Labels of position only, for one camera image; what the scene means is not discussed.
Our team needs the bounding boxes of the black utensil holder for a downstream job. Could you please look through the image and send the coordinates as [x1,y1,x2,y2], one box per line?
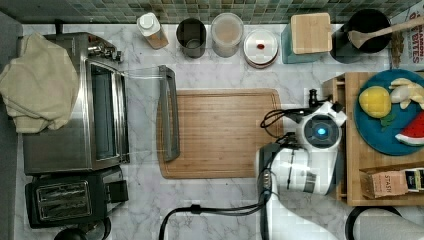
[330,8,392,64]

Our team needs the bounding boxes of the silver toaster oven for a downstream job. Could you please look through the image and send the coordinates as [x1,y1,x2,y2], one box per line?
[23,32,180,176]

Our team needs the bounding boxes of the round white lidded container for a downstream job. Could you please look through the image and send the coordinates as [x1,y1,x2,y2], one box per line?
[243,29,279,69]

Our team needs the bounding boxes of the teal box bamboo lid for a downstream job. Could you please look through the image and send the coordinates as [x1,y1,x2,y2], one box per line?
[281,13,333,64]

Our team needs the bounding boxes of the wooden spatula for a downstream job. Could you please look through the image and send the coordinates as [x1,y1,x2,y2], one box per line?
[348,16,424,48]

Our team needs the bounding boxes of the black two-slot toaster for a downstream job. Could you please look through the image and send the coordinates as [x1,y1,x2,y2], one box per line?
[25,166,129,229]

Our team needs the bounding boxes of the dark grey empty canister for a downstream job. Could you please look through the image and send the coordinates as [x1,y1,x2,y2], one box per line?
[176,18,207,58]

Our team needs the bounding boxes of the bamboo cutting board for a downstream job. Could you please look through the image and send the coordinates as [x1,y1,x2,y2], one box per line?
[156,88,283,179]

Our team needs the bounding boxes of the toy watermelon slice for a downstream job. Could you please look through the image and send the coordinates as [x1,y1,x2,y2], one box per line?
[395,111,424,146]

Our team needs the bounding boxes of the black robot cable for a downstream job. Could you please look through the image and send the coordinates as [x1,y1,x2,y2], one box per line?
[158,108,316,240]

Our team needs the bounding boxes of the spice bottle white cap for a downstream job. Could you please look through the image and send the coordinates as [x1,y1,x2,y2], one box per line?
[137,12,168,49]

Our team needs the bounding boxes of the dark blue tea box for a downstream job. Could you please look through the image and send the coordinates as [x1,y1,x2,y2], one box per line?
[405,168,424,192]

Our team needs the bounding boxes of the beige folded cloth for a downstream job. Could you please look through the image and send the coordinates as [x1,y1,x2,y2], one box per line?
[1,33,79,134]

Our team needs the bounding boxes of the yellow toy lemon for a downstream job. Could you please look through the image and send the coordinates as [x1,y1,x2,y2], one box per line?
[359,86,392,119]

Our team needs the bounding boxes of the clear jar with powder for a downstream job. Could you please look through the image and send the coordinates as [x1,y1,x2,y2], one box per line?
[211,13,244,58]

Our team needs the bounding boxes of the wooden drawer cabinet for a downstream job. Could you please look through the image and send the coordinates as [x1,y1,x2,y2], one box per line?
[322,72,424,206]

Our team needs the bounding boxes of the black round object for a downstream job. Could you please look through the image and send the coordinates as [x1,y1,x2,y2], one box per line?
[54,218,111,240]

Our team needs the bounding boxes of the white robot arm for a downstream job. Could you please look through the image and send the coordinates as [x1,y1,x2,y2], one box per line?
[255,101,347,240]

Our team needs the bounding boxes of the blue plate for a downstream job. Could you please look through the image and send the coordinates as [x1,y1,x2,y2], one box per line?
[353,69,423,156]

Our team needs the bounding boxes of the toy banana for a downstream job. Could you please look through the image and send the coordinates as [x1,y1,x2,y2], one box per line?
[389,78,424,109]

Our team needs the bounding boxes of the brown Stash tea box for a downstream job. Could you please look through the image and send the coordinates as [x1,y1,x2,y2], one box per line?
[360,171,408,199]

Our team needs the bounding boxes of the snack bites box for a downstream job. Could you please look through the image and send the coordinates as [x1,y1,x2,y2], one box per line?
[390,1,424,71]

